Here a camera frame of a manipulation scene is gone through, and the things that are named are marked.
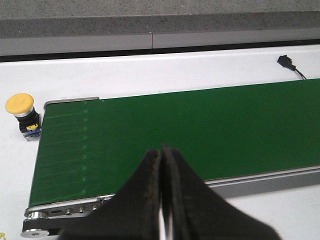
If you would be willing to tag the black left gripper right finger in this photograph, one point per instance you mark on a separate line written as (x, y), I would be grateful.
(193, 211)

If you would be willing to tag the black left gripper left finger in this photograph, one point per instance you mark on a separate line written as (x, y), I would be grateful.
(131, 214)

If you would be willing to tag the green conveyor belt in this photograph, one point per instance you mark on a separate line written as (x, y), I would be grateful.
(90, 148)

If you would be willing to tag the black timing drive belt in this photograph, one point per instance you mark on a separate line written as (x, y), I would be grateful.
(43, 227)

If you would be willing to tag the yellow mushroom push button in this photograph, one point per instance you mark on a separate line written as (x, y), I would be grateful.
(21, 106)

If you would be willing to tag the grey speckled stone counter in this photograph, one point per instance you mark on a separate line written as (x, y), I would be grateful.
(64, 26)

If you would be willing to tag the aluminium conveyor frame rail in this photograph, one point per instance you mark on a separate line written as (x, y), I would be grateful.
(225, 187)

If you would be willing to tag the black cable connector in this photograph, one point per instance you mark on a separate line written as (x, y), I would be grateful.
(286, 62)

